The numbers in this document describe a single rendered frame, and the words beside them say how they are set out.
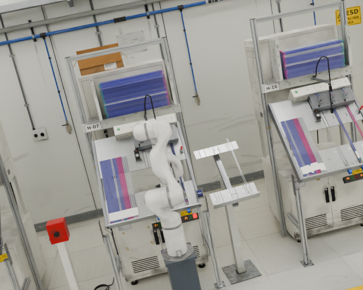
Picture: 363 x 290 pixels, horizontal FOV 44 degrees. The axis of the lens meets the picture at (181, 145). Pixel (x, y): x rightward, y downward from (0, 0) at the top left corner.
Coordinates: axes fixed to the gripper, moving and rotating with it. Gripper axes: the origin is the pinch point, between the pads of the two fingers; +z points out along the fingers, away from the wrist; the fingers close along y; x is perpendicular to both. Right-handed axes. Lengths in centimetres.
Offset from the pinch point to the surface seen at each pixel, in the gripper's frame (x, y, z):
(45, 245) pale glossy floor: 29, -135, 178
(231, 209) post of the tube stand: -17, 44, 32
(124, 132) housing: 54, -23, 9
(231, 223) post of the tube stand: -25, 43, 39
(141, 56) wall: 189, 6, 99
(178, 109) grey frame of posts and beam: 66, 22, 10
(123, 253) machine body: -24, -44, 63
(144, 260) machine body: -32, -29, 70
